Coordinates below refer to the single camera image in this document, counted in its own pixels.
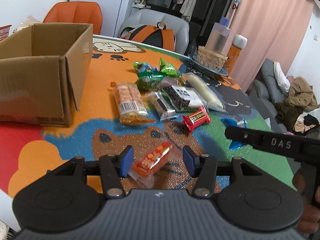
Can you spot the orange bottle white cap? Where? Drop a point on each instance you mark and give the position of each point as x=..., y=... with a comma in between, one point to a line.
x=238, y=44

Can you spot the clear bottle blue cap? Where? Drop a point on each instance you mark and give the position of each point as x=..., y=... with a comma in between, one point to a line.
x=218, y=36

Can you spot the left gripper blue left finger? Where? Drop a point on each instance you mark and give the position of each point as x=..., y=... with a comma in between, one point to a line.
x=112, y=168

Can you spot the small clear dark snack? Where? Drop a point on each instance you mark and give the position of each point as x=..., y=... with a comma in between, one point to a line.
x=164, y=109

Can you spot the large green snack bag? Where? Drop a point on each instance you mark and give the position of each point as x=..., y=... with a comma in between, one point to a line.
x=149, y=80

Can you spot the patterned tissue pack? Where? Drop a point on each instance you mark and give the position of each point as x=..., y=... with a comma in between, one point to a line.
x=30, y=20

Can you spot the woven bamboo basket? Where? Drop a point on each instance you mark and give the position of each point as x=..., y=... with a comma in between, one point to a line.
x=211, y=59

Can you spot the orange chair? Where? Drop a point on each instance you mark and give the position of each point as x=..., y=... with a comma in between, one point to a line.
x=76, y=12

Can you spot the blue ceramic plate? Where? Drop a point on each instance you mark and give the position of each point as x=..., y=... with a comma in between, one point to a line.
x=205, y=69

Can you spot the red plastic basket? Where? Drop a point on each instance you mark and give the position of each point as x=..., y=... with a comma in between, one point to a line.
x=4, y=32

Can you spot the red candy bar wrapper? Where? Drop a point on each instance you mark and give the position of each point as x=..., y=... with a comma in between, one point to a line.
x=197, y=119

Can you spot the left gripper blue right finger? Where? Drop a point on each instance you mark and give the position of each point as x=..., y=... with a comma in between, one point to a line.
x=204, y=168

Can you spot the long biscuit pack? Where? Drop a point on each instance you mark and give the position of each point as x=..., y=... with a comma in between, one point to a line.
x=130, y=105

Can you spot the colourful cat table mat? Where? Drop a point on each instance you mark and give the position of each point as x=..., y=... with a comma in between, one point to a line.
x=111, y=118

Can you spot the orange clear snack packet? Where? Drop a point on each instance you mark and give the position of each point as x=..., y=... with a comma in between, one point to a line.
x=144, y=168

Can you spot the bright green candy packet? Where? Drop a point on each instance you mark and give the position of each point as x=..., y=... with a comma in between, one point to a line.
x=168, y=69

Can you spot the blue green candy packet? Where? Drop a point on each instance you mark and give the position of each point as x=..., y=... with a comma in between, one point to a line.
x=143, y=67

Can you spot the brown cardboard box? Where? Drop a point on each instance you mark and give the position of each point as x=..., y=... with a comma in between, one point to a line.
x=43, y=72

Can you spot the pile of clothes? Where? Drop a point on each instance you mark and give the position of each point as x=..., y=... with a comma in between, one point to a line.
x=299, y=100

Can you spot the black sesame cake pack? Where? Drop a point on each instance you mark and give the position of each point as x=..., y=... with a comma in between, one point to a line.
x=184, y=99

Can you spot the long white roll pack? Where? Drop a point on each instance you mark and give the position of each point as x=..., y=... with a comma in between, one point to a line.
x=211, y=99

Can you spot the grey sofa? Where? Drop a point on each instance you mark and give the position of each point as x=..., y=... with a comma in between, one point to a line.
x=264, y=92

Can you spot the purple clear snack packet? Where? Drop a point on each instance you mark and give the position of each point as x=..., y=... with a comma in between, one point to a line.
x=171, y=81

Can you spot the right hand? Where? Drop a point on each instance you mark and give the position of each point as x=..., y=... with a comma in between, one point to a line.
x=309, y=221

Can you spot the orange black backpack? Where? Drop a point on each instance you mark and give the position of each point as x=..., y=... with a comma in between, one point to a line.
x=155, y=35

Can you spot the pink curtain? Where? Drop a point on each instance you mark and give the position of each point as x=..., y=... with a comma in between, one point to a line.
x=274, y=30

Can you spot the grey chair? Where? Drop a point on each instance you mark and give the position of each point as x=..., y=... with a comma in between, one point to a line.
x=161, y=20

